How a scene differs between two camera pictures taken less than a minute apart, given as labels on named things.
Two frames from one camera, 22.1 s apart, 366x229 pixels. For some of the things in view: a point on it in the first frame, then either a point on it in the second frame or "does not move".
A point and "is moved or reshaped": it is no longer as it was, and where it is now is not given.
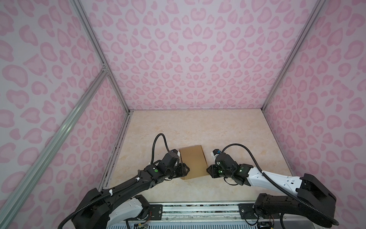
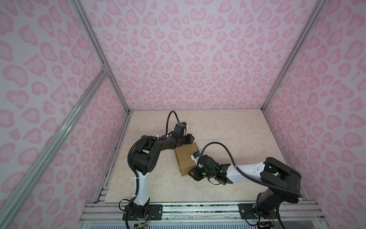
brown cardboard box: [194, 157] is moved or reshaped
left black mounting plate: [156, 213] does not move
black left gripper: [183, 169] to [189, 140]
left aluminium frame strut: [12, 201] does not move
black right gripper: [212, 172] to [195, 173]
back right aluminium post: [317, 9] does not move
